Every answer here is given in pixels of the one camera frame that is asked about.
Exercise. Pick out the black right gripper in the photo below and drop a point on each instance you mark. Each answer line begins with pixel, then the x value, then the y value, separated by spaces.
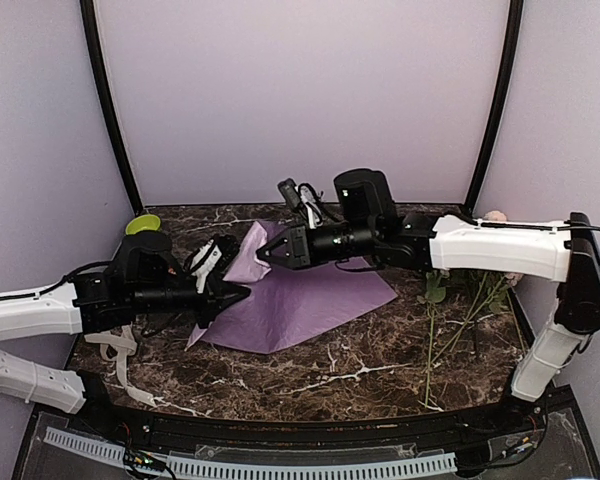
pixel 298 246

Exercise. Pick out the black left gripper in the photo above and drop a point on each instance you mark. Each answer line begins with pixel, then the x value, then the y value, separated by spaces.
pixel 219 295

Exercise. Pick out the purple and pink wrapping paper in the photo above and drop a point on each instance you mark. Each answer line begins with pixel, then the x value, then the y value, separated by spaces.
pixel 286 307

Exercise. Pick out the pink fake flower stem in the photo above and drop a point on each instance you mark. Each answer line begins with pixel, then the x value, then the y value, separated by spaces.
pixel 486 285

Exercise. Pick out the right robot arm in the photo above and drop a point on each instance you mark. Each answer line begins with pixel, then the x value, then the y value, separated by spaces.
pixel 564 252

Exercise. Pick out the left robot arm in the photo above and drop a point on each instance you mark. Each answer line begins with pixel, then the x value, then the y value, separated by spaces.
pixel 100 301

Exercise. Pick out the green fake leaf stem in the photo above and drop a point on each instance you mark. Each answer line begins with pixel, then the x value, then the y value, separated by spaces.
pixel 434 294

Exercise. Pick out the lime green bowl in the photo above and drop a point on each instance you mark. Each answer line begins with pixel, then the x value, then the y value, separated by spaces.
pixel 145 222

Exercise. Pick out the white printed ribbon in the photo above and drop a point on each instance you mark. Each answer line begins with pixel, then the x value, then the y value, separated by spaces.
pixel 117 349

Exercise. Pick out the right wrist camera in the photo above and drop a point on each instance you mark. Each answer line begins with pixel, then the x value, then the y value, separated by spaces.
pixel 304 201

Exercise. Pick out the grey cable duct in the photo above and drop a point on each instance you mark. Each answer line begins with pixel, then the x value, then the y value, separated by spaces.
pixel 234 463

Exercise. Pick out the black front rail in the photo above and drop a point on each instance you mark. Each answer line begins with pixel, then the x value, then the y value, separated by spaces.
pixel 271 410

